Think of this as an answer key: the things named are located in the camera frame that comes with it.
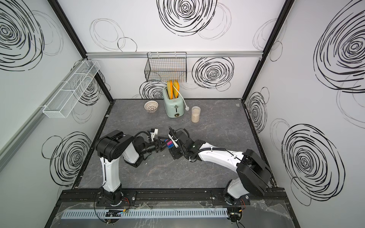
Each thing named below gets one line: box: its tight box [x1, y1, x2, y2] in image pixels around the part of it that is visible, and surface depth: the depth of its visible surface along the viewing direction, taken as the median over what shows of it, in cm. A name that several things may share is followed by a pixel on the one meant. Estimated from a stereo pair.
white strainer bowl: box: [144, 100, 159, 112], surface depth 114 cm
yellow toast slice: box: [167, 80, 174, 100], surface depth 101 cm
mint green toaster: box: [163, 85, 185, 119], surface depth 102 cm
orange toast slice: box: [172, 79, 181, 99], surface depth 101 cm
